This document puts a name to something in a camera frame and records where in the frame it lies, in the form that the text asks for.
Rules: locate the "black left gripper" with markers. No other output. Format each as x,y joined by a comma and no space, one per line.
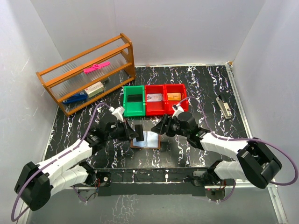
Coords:
128,132

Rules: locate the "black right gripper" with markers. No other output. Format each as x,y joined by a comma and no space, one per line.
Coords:
164,126

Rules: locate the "dark card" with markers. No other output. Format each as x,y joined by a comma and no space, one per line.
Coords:
139,131

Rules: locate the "silver card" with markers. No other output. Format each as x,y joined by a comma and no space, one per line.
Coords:
152,139

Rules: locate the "brown leather card holder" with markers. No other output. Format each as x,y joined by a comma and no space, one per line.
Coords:
145,139

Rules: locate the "gold card with magnetic stripe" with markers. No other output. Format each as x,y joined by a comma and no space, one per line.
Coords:
174,96

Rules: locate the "grey VIP card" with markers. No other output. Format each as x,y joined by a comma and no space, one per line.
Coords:
134,98

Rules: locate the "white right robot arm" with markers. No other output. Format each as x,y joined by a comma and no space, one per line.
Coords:
252,161

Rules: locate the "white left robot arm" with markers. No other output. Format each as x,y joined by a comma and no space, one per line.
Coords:
37,183

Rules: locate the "white card in bin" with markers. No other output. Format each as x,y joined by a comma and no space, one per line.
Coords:
154,97

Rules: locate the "red plastic bin middle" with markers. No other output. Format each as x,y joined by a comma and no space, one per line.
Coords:
155,108

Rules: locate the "red plastic bin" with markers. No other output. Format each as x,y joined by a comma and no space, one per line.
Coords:
173,88
155,108

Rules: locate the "green plastic bin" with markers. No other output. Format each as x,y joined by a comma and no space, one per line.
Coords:
135,109

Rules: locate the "red plastic bin right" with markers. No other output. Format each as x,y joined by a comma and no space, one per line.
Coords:
173,88

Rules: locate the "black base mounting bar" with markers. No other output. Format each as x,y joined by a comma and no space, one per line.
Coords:
159,181

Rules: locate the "white red small box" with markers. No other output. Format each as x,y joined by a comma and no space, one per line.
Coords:
94,89

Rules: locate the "blue stapler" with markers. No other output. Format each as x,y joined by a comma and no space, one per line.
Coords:
75,98

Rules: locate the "grey metal stapler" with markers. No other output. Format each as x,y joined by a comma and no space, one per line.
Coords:
224,106

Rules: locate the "wooden shelf rack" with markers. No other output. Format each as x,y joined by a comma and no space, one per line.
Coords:
111,63

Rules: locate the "pink plastic clip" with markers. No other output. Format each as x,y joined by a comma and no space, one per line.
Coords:
96,67

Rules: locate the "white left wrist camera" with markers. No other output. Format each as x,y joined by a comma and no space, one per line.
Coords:
117,112

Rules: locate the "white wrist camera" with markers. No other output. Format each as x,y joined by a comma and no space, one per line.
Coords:
177,110
117,112

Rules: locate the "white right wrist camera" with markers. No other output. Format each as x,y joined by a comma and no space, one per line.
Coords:
177,110

